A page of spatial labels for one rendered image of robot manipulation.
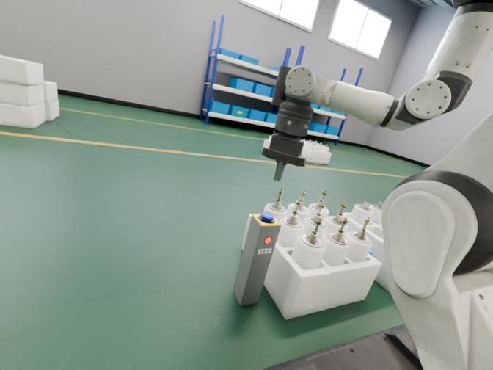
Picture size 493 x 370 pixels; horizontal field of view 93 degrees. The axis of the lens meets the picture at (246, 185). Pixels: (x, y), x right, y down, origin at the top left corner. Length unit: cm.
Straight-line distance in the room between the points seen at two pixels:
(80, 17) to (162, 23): 135
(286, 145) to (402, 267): 38
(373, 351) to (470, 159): 45
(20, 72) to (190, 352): 253
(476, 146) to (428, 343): 28
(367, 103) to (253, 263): 53
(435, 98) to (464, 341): 42
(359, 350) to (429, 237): 36
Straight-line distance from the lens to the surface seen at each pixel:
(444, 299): 40
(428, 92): 62
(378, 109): 62
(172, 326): 81
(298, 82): 60
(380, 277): 128
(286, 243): 90
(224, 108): 516
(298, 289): 82
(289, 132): 62
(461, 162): 42
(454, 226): 38
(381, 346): 72
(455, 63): 67
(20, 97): 285
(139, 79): 561
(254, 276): 81
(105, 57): 565
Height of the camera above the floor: 64
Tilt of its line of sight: 20 degrees down
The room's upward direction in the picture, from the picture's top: 13 degrees clockwise
